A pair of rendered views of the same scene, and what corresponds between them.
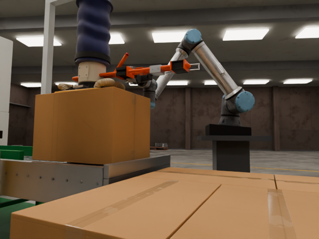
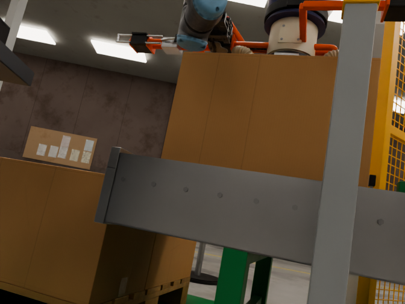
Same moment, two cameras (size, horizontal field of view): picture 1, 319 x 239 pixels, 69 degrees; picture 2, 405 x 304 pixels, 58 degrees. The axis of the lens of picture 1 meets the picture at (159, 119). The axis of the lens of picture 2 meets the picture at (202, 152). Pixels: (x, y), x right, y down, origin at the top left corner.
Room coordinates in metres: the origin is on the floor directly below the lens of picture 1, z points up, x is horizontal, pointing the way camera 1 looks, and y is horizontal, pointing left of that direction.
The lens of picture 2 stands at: (2.66, 0.06, 0.46)
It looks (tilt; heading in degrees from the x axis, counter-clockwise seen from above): 11 degrees up; 173
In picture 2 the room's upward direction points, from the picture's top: 11 degrees clockwise
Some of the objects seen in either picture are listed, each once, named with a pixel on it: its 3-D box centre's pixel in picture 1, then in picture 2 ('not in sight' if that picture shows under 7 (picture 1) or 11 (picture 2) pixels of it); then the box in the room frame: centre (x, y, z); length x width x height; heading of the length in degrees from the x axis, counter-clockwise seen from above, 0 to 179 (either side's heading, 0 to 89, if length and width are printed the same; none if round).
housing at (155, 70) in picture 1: (157, 70); (172, 46); (1.29, 0.02, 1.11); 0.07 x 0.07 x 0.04; 66
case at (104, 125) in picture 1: (93, 127); (271, 134); (1.47, 0.42, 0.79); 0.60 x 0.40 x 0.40; 64
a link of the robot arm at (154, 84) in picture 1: (149, 84); not in sight; (1.66, 0.08, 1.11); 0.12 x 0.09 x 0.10; 155
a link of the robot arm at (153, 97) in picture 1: (148, 100); (194, 26); (1.67, 0.08, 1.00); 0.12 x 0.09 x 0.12; 7
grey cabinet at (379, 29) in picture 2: not in sight; (371, 48); (0.81, 1.14, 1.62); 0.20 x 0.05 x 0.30; 65
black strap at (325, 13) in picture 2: (93, 59); (295, 20); (1.48, 0.44, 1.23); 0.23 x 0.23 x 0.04
